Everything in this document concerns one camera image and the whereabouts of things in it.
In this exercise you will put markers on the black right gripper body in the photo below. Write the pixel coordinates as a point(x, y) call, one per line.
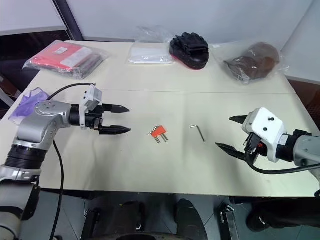
point(253, 143)

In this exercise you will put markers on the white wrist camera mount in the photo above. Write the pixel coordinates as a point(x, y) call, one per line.
point(90, 98)
point(265, 132)

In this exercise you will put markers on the silver hex key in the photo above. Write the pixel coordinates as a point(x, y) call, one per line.
point(199, 132)

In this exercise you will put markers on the red hex key set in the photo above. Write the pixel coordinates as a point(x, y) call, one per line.
point(158, 131)

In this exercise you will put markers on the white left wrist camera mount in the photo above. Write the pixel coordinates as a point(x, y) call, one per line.
point(90, 98)

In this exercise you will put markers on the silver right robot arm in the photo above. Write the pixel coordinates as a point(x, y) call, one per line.
point(303, 150)

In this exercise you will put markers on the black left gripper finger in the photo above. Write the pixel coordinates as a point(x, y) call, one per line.
point(115, 130)
point(119, 109)

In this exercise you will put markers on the crumpled clear plastic bag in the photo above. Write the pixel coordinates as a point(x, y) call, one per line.
point(152, 34)

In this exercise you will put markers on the red items in plastic bag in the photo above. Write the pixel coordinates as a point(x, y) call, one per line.
point(66, 58)

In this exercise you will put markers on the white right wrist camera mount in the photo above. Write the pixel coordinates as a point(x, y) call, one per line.
point(265, 132)

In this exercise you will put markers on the purple glove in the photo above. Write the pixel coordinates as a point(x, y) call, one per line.
point(28, 103)

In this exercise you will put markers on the black and red padded mitt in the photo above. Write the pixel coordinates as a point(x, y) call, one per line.
point(189, 50)

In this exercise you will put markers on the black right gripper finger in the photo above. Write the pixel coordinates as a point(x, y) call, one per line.
point(238, 119)
point(231, 150)

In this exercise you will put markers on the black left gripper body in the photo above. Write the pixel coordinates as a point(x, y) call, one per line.
point(95, 117)

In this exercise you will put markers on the brown item in plastic bag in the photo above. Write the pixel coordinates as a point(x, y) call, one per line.
point(255, 61)

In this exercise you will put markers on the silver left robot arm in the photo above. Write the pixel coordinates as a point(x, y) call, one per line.
point(37, 120)

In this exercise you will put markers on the dark rounded robot foot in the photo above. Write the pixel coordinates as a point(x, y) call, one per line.
point(188, 217)

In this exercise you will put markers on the white plastic bag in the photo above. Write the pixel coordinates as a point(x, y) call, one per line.
point(150, 54)

